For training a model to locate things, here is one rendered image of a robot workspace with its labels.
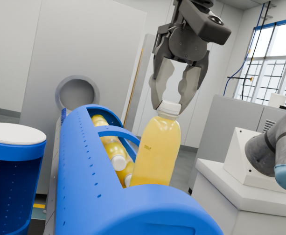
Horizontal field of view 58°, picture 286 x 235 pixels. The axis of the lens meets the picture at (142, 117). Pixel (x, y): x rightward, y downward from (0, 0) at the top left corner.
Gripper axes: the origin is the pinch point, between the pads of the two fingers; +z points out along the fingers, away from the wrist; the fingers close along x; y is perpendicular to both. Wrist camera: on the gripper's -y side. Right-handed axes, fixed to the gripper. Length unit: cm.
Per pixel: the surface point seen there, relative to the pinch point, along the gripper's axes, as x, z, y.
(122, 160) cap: -0.2, 19.2, 20.9
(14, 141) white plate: 31, 34, 65
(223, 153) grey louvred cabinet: -172, 61, 202
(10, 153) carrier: 32, 38, 63
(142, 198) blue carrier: 4.7, 13.3, -9.6
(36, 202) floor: 19, 140, 200
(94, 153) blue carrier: 8.8, 15.7, 13.8
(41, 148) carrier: 21, 37, 71
